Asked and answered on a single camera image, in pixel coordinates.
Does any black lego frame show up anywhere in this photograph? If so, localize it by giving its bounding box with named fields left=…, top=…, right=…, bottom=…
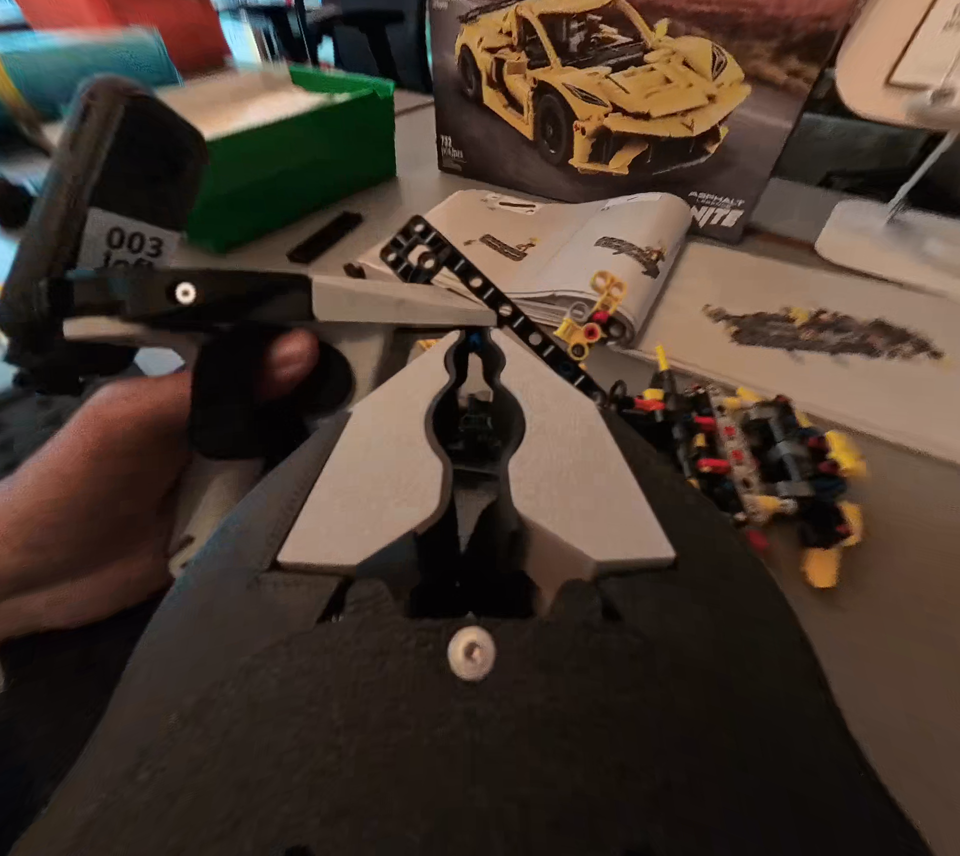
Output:
left=378, top=214, right=609, bottom=407

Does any small yellow lego assembly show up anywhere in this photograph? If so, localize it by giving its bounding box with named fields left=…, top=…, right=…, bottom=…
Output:
left=553, top=269, right=639, bottom=364

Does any wooden white document stand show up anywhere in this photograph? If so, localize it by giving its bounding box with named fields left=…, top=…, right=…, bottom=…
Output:
left=813, top=0, right=960, bottom=302

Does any black lego beam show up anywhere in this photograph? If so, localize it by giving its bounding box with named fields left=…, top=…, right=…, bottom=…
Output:
left=286, top=211, right=365, bottom=265

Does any white paper sheet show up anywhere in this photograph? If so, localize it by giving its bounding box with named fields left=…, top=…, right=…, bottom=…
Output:
left=161, top=72, right=354, bottom=141

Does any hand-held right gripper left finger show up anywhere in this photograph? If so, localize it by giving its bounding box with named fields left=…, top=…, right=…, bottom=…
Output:
left=277, top=329, right=470, bottom=616

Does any green plastic bin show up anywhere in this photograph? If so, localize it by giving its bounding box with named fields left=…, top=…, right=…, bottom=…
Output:
left=153, top=64, right=399, bottom=253

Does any teal rolled mat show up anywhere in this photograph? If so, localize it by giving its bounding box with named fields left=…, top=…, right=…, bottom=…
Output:
left=0, top=27, right=185, bottom=122

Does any partly built lego chassis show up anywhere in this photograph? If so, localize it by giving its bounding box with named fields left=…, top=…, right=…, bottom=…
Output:
left=611, top=344, right=871, bottom=591

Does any printed instruction sheet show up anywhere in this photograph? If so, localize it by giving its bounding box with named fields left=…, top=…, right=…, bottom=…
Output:
left=888, top=0, right=960, bottom=92

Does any open instruction booklet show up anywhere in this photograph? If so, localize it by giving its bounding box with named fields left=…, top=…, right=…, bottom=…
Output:
left=358, top=188, right=960, bottom=467

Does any person's left hand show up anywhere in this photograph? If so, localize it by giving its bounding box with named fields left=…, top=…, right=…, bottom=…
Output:
left=0, top=327, right=324, bottom=640

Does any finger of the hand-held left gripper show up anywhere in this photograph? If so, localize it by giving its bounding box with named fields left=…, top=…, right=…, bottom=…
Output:
left=309, top=273, right=500, bottom=331

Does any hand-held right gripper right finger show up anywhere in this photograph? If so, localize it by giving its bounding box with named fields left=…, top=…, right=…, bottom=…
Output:
left=480, top=329, right=678, bottom=616

